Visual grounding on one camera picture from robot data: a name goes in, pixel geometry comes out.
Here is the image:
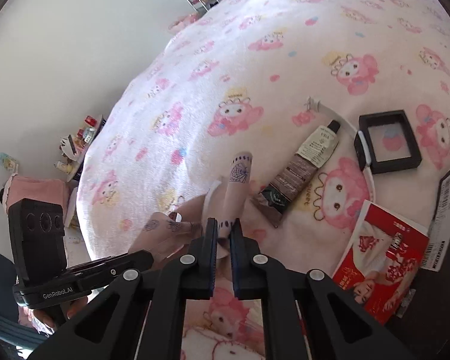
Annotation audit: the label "cluttered side table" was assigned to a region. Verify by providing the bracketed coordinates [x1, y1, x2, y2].
[54, 115, 106, 183]

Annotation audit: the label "pink patterned socks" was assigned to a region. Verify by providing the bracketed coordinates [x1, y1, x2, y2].
[201, 151, 253, 260]

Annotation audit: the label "black storage box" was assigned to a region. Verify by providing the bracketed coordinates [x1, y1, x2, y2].
[386, 170, 450, 359]

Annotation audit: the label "pink towel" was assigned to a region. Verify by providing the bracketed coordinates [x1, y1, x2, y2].
[2, 173, 70, 214]

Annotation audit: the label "red printed envelope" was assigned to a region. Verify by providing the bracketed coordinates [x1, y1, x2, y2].
[332, 201, 429, 324]

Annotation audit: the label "black square display frame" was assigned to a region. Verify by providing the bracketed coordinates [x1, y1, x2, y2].
[353, 110, 422, 175]

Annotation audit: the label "brown hand cream tube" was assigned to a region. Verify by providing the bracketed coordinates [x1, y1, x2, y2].
[252, 120, 341, 228]

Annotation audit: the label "pink cartoon bedspread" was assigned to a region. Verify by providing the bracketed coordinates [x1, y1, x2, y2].
[77, 0, 450, 275]

